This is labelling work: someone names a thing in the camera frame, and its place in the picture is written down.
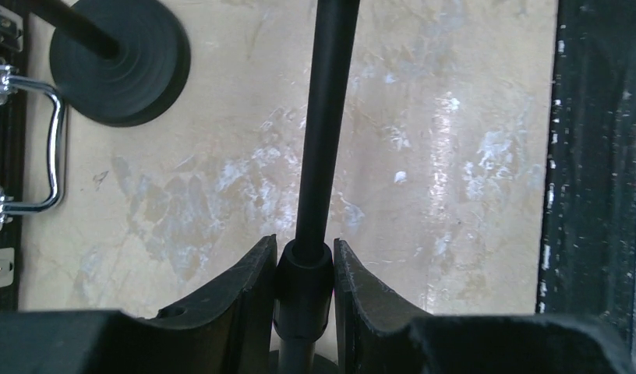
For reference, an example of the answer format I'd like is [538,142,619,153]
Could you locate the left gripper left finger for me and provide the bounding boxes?
[0,235,277,373]

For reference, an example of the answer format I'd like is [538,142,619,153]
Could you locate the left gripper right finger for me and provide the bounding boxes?
[334,239,635,373]

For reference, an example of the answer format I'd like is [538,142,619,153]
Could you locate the black shock-mount microphone stand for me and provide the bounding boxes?
[273,1,360,373]

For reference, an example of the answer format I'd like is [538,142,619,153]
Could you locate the black clip microphone stand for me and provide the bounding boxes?
[27,0,191,128]

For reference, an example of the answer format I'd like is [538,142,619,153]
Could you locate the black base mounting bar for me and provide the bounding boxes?
[535,1,636,372]

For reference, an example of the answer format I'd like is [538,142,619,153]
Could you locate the black poker chip case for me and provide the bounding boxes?
[0,1,41,312]

